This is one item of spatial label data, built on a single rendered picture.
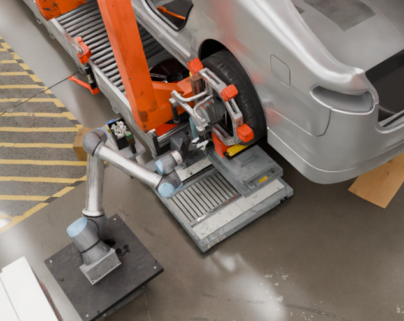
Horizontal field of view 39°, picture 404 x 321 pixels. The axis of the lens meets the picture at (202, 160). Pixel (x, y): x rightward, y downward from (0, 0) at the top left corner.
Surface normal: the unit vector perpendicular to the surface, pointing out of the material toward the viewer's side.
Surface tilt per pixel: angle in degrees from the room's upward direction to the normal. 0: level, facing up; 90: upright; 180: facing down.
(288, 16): 23
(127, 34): 90
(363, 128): 89
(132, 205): 0
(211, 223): 0
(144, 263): 0
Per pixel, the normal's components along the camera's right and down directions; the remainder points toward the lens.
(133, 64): 0.55, 0.58
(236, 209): -0.13, -0.65
